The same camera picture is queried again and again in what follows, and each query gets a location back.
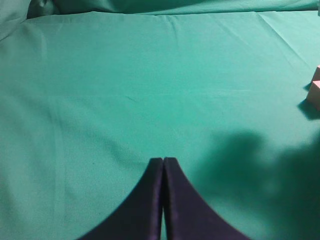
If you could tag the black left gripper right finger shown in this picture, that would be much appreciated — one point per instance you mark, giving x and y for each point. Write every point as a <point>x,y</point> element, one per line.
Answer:
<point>187,215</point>

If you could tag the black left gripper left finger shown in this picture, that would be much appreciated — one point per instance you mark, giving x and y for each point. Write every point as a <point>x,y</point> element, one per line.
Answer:
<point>139,216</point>

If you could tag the pink cube placed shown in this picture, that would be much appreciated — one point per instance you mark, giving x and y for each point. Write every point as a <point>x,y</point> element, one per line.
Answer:
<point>313,96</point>

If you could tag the green cloth backdrop and cover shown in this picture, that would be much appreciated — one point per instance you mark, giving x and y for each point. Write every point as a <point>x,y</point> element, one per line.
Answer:
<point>90,90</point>

